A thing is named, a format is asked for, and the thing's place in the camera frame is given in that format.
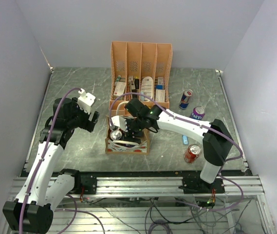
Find red cola can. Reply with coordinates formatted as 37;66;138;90
184;144;202;163

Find aluminium table edge rail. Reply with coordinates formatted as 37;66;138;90
215;69;249;171

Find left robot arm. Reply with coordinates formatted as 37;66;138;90
2;93;99;234

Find purple Fanta can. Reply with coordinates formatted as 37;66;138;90
190;106;205;120

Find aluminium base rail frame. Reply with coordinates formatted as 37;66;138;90
0;170;275;234

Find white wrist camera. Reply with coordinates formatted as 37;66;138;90
77;89;96;115
110;116;128;132

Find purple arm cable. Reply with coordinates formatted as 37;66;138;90
109;92;245;213
18;87;83;232

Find white oval pack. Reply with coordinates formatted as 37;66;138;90
140;77;154;98

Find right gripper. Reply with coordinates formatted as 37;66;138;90
120;117;145;145

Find black and yellow can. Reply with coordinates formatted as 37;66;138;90
110;130;122;141

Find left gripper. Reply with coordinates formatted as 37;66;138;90
67;97;99;132

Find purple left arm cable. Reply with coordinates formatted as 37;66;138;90
18;87;83;232

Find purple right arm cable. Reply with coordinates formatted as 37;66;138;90
109;92;245;213

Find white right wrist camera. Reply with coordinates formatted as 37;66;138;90
110;116;128;132

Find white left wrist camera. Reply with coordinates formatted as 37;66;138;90
77;89;96;115

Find small blue tube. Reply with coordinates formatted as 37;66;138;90
182;135;188;145

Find black items in organizer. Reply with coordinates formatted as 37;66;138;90
128;76;140;93

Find red and white box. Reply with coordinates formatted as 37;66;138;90
113;81;126;99

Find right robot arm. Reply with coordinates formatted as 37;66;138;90
125;98;233;193

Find peach plastic file organizer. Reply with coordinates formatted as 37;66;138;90
109;41;173;116

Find Red Bull can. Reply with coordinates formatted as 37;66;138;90
179;89;193;110

